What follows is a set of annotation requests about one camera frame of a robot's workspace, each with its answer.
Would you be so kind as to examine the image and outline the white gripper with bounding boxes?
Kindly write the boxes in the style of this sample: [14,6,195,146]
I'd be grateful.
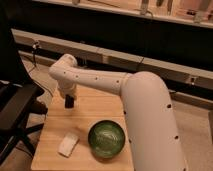
[58,82,77,108]

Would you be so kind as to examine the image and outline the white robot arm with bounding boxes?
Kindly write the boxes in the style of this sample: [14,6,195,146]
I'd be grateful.
[49,54,188,171]

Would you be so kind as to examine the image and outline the black office chair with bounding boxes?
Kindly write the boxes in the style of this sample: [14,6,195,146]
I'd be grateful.
[0,81,48,165]

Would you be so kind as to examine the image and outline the green glass bowl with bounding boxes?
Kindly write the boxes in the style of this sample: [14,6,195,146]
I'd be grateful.
[88,120,126,159]

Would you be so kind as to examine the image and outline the black cable on floor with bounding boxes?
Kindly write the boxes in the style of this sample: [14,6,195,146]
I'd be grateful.
[19,40,54,98]

